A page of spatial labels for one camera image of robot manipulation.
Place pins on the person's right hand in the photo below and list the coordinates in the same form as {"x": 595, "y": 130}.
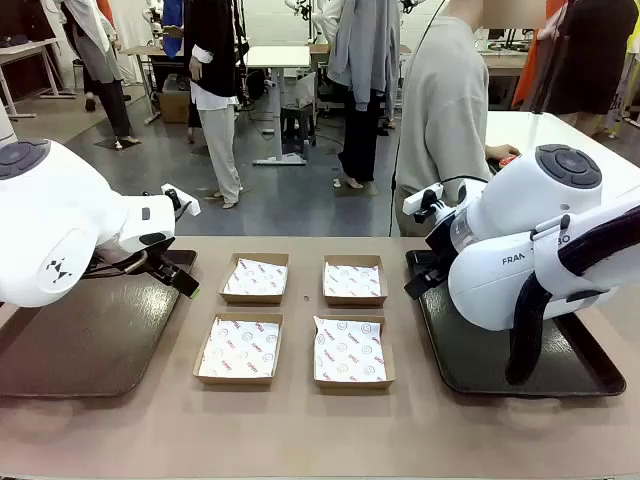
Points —
{"x": 502, "y": 151}

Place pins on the cardboard box on floor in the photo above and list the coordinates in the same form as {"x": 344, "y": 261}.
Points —
{"x": 174, "y": 107}

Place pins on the white standing desk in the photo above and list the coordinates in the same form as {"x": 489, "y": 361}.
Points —
{"x": 280, "y": 56}

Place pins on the brown plastic serving tray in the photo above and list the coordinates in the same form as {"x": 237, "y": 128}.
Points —
{"x": 100, "y": 340}

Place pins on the black stool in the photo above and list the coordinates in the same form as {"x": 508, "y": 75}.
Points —
{"x": 297, "y": 117}

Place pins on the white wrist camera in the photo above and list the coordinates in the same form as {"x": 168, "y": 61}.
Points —
{"x": 415, "y": 202}
{"x": 195, "y": 207}

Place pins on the blue hanging garment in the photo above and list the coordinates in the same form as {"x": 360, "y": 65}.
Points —
{"x": 173, "y": 25}

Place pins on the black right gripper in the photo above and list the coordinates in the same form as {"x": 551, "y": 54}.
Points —
{"x": 441, "y": 242}

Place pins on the person in beige sweater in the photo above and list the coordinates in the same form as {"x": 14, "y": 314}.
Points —
{"x": 440, "y": 125}

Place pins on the white table with metal legs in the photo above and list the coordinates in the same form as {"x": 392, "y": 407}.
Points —
{"x": 25, "y": 49}

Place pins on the wooden background table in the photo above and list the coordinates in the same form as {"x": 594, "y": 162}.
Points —
{"x": 145, "y": 50}

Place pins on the white plastic bag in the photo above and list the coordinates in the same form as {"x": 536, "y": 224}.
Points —
{"x": 306, "y": 90}

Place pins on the grey background work table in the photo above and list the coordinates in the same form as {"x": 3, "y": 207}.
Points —
{"x": 505, "y": 60}

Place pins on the orange hanging garment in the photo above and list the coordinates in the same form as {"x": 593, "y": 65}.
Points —
{"x": 530, "y": 65}

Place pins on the mannequin in black coat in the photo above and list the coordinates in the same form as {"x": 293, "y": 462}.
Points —
{"x": 212, "y": 50}

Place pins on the brown cardboard donut box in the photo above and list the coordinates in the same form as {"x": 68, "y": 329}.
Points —
{"x": 250, "y": 299}
{"x": 352, "y": 385}
{"x": 232, "y": 380}
{"x": 355, "y": 302}

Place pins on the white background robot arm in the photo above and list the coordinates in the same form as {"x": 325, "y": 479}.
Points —
{"x": 152, "y": 15}

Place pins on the white side table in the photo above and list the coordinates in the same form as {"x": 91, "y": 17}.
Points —
{"x": 550, "y": 130}

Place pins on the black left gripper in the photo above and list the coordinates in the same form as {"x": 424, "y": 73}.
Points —
{"x": 160, "y": 260}

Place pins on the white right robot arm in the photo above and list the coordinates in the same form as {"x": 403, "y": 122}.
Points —
{"x": 525, "y": 200}

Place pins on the figure in grey cardigan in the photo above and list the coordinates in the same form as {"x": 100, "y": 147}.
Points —
{"x": 360, "y": 50}

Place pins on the black plastic serving tray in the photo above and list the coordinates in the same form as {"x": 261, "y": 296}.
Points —
{"x": 465, "y": 352}

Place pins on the figure in black dress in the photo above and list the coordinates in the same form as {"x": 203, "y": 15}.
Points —
{"x": 585, "y": 50}

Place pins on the figure in white shirt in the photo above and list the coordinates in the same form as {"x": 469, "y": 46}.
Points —
{"x": 92, "y": 40}

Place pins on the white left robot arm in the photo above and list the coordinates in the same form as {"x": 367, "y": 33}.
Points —
{"x": 50, "y": 210}

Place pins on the red push button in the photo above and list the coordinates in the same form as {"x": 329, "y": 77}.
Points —
{"x": 507, "y": 162}

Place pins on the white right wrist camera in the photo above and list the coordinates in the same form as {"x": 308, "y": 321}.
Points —
{"x": 415, "y": 202}

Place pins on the figure in orange jacket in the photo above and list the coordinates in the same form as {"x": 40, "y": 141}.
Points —
{"x": 104, "y": 10}

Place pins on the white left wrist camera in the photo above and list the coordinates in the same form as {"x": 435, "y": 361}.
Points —
{"x": 195, "y": 207}

